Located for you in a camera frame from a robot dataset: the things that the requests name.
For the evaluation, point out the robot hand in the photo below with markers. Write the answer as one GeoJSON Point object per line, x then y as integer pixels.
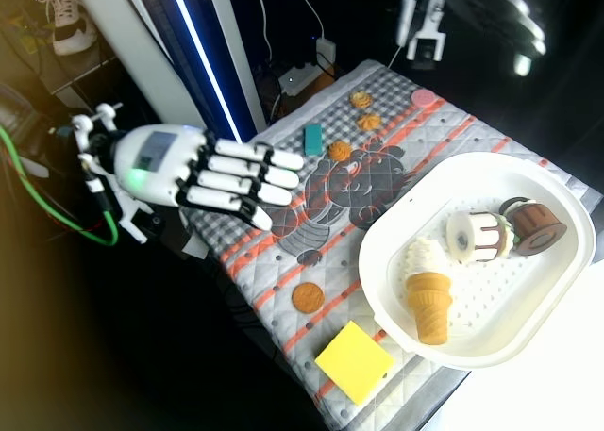
{"type": "Point", "coordinates": [514, 21]}
{"type": "Point", "coordinates": [160, 167]}

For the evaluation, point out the brown toy cake with cookie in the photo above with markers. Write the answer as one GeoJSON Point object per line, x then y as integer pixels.
{"type": "Point", "coordinates": [538, 223]}

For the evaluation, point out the white toy cake chocolate drip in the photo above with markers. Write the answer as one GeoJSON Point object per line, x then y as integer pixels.
{"type": "Point", "coordinates": [472, 235]}

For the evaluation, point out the toy ice cream cone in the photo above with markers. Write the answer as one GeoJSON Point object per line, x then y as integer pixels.
{"type": "Point", "coordinates": [427, 299]}

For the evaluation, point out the white plastic tray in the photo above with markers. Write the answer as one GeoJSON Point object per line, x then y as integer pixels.
{"type": "Point", "coordinates": [519, 308]}

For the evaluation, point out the pink sandwich cookie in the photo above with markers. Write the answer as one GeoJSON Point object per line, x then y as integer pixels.
{"type": "Point", "coordinates": [423, 97]}

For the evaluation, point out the grey quilt with bear print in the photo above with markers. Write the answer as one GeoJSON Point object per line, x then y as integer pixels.
{"type": "Point", "coordinates": [283, 256]}

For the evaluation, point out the teal block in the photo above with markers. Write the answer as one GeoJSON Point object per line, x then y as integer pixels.
{"type": "Point", "coordinates": [313, 139]}

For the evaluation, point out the white power strip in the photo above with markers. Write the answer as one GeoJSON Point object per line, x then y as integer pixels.
{"type": "Point", "coordinates": [299, 79]}

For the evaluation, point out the white sneaker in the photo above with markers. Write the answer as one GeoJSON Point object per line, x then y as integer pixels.
{"type": "Point", "coordinates": [66, 23]}

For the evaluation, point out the ridged flower butter cookie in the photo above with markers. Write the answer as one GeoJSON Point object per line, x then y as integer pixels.
{"type": "Point", "coordinates": [369, 121]}

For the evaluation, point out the swirled rosette butter cookie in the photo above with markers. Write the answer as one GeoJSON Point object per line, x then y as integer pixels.
{"type": "Point", "coordinates": [340, 151]}

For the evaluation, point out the white power adapter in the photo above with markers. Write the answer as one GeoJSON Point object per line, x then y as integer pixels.
{"type": "Point", "coordinates": [325, 50]}

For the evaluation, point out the round chocolate sandwich cookie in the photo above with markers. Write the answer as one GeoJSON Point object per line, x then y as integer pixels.
{"type": "Point", "coordinates": [308, 298]}

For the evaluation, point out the yellow block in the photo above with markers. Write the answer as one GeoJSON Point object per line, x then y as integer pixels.
{"type": "Point", "coordinates": [354, 362]}

